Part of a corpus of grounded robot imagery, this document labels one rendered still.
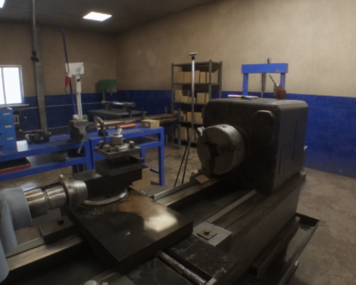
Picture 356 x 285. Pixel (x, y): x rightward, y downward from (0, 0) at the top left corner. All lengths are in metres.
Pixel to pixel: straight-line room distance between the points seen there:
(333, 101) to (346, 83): 0.36
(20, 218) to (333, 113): 4.39
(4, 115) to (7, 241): 2.02
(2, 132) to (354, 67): 4.81
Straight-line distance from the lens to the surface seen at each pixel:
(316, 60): 4.60
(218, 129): 1.17
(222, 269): 0.78
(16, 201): 0.70
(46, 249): 1.00
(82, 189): 0.76
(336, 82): 4.50
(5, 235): 0.68
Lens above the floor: 1.40
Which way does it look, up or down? 13 degrees down
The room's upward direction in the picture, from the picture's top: straight up
